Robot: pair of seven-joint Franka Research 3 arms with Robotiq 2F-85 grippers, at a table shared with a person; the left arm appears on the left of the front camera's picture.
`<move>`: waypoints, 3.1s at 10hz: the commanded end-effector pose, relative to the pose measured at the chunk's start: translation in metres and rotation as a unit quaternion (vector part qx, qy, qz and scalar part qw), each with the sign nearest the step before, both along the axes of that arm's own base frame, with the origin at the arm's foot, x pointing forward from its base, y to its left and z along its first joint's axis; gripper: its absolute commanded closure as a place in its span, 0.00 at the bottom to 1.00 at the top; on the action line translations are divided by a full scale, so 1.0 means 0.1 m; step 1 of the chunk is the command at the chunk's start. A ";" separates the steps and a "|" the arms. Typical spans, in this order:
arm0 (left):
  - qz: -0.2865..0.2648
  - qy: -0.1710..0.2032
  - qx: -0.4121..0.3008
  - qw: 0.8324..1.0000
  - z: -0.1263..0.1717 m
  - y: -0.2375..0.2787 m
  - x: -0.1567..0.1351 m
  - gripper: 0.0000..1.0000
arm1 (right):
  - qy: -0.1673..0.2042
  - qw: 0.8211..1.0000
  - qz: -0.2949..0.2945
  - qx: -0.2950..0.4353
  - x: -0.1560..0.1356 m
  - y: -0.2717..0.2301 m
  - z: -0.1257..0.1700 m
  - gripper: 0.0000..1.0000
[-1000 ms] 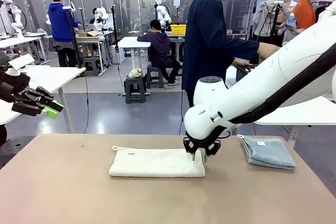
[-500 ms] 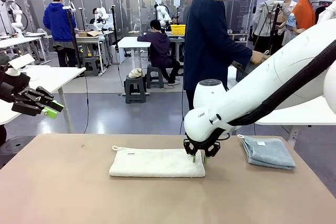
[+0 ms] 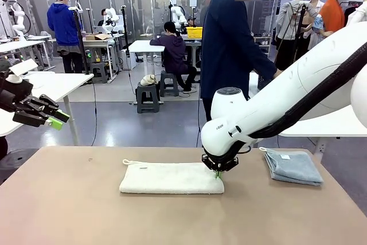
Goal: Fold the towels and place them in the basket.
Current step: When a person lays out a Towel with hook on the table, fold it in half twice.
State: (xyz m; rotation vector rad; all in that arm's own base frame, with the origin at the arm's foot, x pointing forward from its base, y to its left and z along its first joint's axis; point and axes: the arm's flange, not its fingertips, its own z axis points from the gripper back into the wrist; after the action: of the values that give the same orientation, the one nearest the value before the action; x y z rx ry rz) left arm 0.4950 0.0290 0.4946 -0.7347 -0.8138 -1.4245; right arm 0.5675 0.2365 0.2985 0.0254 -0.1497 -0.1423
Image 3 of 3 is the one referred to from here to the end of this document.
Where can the mannequin in grey shirt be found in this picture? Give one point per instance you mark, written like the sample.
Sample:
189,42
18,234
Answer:
289,18

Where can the blue-grey terry towel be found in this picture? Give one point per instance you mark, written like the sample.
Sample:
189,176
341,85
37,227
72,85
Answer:
292,167

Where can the grey plastic step stool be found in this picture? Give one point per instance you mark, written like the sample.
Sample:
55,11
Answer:
147,98
167,81
99,70

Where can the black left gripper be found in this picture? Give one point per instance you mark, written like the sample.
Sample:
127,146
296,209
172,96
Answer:
14,94

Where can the white lab robot arm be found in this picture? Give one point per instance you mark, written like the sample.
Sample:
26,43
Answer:
177,15
18,18
111,18

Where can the person's right hand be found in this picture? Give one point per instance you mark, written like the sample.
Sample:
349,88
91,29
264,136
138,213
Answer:
277,73

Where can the white terry towel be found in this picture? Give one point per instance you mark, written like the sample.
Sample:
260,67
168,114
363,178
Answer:
172,179

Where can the open cardboard box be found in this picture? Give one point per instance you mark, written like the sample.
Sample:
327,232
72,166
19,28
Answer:
96,37

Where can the dark grey round pedestal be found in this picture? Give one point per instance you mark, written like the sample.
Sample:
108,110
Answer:
17,161

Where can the wooden shoe shelf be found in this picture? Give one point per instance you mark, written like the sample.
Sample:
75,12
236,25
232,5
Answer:
263,44

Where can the mannequin in blue floral dress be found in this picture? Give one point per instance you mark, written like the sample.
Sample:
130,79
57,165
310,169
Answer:
318,22

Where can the white lab desk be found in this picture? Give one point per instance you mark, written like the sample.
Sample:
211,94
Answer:
17,44

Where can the grey metal workbench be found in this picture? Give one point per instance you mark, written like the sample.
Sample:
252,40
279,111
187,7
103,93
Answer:
97,42

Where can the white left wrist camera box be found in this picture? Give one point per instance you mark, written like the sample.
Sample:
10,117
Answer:
24,67

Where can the person in navy jacket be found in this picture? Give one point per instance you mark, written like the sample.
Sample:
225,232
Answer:
226,41

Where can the mannequin orange top beige cap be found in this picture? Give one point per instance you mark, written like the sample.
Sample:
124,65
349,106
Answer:
332,15

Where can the white height-adjustable desk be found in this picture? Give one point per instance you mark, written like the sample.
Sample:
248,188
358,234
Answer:
143,45

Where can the person in blue hoodie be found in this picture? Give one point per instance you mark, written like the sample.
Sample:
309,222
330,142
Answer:
61,24

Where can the mannequin white top orange trousers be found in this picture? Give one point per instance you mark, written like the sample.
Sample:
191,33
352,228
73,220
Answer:
359,17

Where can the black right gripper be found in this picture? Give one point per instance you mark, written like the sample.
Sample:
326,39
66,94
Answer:
219,164

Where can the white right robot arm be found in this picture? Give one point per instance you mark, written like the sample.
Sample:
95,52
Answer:
258,113

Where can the yellow plastic basket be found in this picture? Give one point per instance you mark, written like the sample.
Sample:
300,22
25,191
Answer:
194,32

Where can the black camera stand pole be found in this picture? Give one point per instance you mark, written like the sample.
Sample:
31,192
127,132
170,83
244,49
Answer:
81,41
125,32

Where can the beige cloth bag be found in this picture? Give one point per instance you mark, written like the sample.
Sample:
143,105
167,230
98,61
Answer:
148,80

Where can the white side table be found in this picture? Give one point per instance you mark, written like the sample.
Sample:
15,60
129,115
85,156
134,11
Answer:
57,84
329,127

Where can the person's right forearm navy sleeve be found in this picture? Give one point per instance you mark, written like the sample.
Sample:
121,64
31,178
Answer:
265,65

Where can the seated person in purple hoodie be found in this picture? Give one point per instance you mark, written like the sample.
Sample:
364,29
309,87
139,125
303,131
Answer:
173,50

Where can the black camera tripod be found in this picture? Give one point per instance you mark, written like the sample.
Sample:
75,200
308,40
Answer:
300,28

